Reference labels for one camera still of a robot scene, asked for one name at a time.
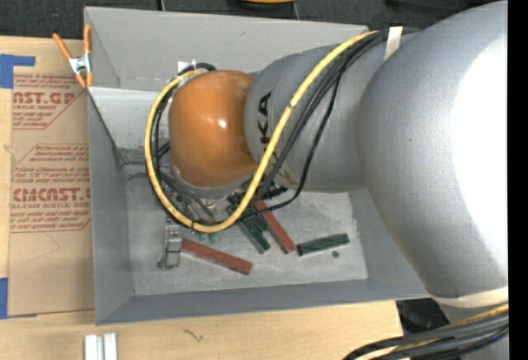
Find red-brown flat block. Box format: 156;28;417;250
253;199;297;255
180;237;253;276

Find dark green flat block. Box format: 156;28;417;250
225;204;272;255
295;233;351;257
246;214;271;234

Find brown cardboard board red print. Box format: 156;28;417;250
0;35;97;319

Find grey metal bin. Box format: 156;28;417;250
83;6;432;326

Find black cylinder on white bracket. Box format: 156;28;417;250
257;181;290;200

